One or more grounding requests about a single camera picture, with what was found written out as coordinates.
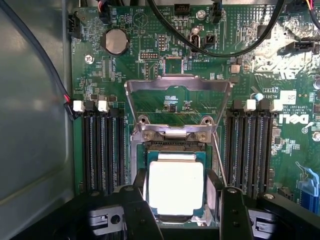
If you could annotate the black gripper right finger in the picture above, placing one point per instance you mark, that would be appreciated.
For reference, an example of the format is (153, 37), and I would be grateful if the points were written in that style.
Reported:
(232, 215)

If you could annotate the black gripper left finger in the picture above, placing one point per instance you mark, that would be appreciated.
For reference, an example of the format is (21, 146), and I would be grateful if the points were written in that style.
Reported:
(136, 220)

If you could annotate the CPU socket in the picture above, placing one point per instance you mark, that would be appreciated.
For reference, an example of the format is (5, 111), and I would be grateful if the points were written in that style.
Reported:
(140, 150)

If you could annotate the metal locking lever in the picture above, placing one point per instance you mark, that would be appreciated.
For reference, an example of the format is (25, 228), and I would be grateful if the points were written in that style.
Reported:
(220, 160)

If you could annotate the RAM slot with white latch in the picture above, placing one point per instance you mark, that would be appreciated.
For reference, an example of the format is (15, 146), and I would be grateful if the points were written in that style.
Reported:
(267, 150)
(107, 150)
(86, 150)
(243, 150)

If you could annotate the blue expansion slot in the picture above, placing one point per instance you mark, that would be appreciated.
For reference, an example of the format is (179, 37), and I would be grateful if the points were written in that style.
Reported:
(310, 190)

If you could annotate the white Dell label sticker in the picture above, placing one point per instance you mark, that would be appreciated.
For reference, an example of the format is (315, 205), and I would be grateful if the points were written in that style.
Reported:
(288, 98)

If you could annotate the metal socket cover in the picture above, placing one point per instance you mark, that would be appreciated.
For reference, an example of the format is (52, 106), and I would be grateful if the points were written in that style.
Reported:
(178, 81)

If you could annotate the green Dell motherboard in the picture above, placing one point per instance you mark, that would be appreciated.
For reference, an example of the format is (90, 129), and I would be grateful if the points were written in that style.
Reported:
(200, 65)

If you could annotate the silver motherboard screw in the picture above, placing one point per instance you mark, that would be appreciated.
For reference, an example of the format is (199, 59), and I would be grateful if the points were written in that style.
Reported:
(89, 59)
(200, 15)

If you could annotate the internal USB port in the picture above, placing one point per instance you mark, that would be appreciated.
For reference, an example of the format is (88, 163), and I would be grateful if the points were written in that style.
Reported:
(195, 41)

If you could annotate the silver coin cell battery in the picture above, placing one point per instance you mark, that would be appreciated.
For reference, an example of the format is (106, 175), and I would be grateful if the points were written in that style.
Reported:
(116, 41)

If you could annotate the black board connector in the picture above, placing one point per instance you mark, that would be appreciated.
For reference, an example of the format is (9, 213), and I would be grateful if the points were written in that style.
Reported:
(303, 47)

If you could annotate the black fan header connector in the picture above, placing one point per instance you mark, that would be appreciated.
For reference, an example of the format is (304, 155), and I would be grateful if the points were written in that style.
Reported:
(74, 25)

